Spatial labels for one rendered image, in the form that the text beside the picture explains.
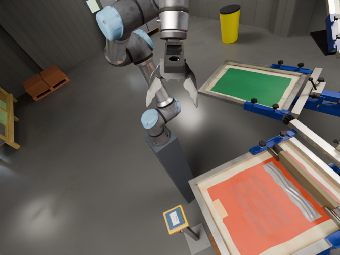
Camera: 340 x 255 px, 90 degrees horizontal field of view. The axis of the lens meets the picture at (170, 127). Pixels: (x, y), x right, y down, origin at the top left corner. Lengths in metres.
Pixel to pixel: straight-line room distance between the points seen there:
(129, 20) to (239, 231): 1.11
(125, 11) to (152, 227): 2.11
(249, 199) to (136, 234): 1.50
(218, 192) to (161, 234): 1.18
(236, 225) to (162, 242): 1.21
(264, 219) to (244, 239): 0.16
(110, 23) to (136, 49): 0.40
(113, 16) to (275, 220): 1.18
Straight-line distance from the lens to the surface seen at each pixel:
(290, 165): 1.25
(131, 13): 0.54
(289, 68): 1.98
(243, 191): 1.22
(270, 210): 1.21
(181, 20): 0.49
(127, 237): 2.39
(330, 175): 1.35
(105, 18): 0.53
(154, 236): 2.26
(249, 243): 1.17
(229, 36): 4.61
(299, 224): 1.23
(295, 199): 1.26
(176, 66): 0.39
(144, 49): 0.92
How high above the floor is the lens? 2.11
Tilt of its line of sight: 48 degrees down
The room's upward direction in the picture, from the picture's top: 23 degrees counter-clockwise
